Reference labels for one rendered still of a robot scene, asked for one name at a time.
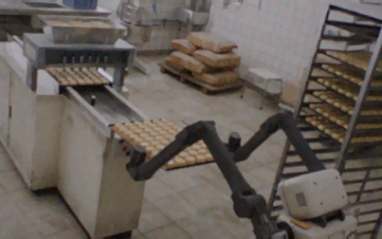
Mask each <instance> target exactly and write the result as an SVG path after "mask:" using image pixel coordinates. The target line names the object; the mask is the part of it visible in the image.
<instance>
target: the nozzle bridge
mask: <svg viewBox="0 0 382 239"><path fill-rule="evenodd" d="M67 50H69V54H68V58H67ZM85 50H86V54H85V57H84V51H85ZM93 50H94V51H95V54H94V57H93V59H92V60H91V64H89V63H88V57H89V55H90V54H92V55H91V56H93ZM109 50H110V55H109ZM101 51H102V57H101V59H100V62H99V63H98V64H97V63H96V61H97V54H99V55H100V56H101ZM135 52H136V48H135V47H134V46H131V45H129V44H127V43H126V42H124V41H122V40H121V39H118V40H117V42H116V43H115V44H54V43H53V42H51V41H50V39H47V37H46V36H45V34H30V33H24V36H23V56H25V57H26V59H27V78H26V84H27V86H28V87H29V88H30V89H31V90H35V89H37V82H38V70H45V68H82V67H114V74H113V80H112V82H115V83H116V84H117V85H118V86H124V76H125V71H126V68H133V66H134V61H135ZM64 54H66V59H67V60H66V64H63V58H64ZM72 54H75V58H76V55H77V59H76V60H75V63H74V64H72ZM82 54H83V58H84V60H83V61H82V64H80V57H81V55H82ZM105 54H107V59H108V57H109V59H108V60H107V63H106V64H105V63H104V56H105Z"/></svg>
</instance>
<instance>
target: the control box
mask: <svg viewBox="0 0 382 239"><path fill-rule="evenodd" d="M121 139H123V140H124V138H121V136H115V138H113V144H112V155H111V157H112V158H115V157H125V156H127V155H128V152H130V154H131V153H132V148H133V147H134V146H133V145H131V144H130V143H128V142H127V140H124V143H121V144H119V141H120V140H121ZM125 146H126V147H127V151H122V148H124V147H125ZM128 156H129V155H128Z"/></svg>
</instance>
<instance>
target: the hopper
mask: <svg viewBox="0 0 382 239"><path fill-rule="evenodd" d="M38 17H39V19H40V23H41V24H42V27H43V30H44V32H45V36H46V37H47V39H50V41H51V42H53V43H54V44H115V43H116V42H117V40H118V39H119V37H121V34H123V32H124V31H125V30H126V29H127V28H126V27H124V26H122V25H120V24H119V23H117V22H115V21H113V20H112V19H104V18H92V17H67V16H55V15H43V14H38ZM58 19H59V20H58ZM70 19H71V20H70ZM66 22H67V23H68V22H76V23H77V24H80V25H81V24H90V22H103V23H104V24H107V25H109V26H111V27H112V28H107V27H74V26H58V25H51V24H49V23H52V24H61V23H65V24H66Z"/></svg>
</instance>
